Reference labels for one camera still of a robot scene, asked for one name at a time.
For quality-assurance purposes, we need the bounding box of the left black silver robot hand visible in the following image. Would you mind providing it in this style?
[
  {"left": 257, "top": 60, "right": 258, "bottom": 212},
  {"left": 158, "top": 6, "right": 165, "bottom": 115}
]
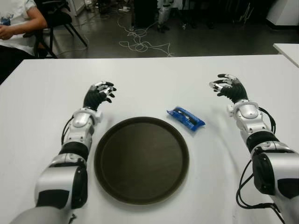
[{"left": 83, "top": 81, "right": 117, "bottom": 111}]

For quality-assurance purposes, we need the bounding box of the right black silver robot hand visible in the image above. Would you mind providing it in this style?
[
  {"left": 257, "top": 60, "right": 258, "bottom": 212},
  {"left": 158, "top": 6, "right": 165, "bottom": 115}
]
[{"left": 208, "top": 73, "right": 249, "bottom": 103}]

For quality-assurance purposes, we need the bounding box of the blue Oreo cookie packet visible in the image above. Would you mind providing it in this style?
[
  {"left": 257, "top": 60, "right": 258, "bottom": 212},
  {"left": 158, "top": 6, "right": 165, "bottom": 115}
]
[{"left": 166, "top": 106, "right": 206, "bottom": 133}]

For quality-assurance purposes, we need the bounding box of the white side table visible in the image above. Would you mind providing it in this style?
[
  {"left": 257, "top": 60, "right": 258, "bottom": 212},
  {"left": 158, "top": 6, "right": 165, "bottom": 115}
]
[{"left": 272, "top": 42, "right": 299, "bottom": 70}]

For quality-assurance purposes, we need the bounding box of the folded metal stand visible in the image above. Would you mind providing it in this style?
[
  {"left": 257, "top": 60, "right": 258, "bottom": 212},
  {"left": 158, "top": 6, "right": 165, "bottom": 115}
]
[{"left": 238, "top": 2, "right": 254, "bottom": 24}]

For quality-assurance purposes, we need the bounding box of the round dark brown tray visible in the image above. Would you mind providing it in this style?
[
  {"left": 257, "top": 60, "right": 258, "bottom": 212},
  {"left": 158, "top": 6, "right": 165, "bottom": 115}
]
[{"left": 94, "top": 116, "right": 190, "bottom": 205}]

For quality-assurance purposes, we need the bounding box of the black office chair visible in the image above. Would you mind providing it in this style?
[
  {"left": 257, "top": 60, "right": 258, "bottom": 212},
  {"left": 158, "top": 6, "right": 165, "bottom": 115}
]
[{"left": 23, "top": 0, "right": 89, "bottom": 59}]

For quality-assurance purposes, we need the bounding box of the white board panel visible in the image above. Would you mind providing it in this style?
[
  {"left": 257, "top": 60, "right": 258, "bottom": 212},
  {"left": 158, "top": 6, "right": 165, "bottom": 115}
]
[{"left": 69, "top": 0, "right": 86, "bottom": 16}]

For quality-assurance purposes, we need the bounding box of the white cabinet with black base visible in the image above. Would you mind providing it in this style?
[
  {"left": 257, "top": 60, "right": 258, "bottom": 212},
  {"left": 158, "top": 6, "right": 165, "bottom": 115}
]
[{"left": 266, "top": 0, "right": 299, "bottom": 31}]

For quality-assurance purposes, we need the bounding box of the black floor cabinet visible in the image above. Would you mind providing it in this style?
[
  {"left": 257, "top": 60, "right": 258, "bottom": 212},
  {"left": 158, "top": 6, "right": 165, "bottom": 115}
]
[{"left": 132, "top": 0, "right": 162, "bottom": 28}]

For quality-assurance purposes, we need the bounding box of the seated person in white shirt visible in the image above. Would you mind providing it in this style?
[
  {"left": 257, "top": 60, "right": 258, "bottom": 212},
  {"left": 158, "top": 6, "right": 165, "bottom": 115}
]
[{"left": 0, "top": 0, "right": 49, "bottom": 86}]

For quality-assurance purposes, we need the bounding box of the tangled white floor cable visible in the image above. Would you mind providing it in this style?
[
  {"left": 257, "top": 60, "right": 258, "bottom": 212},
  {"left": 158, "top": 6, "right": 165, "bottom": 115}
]
[{"left": 116, "top": 14, "right": 175, "bottom": 57}]

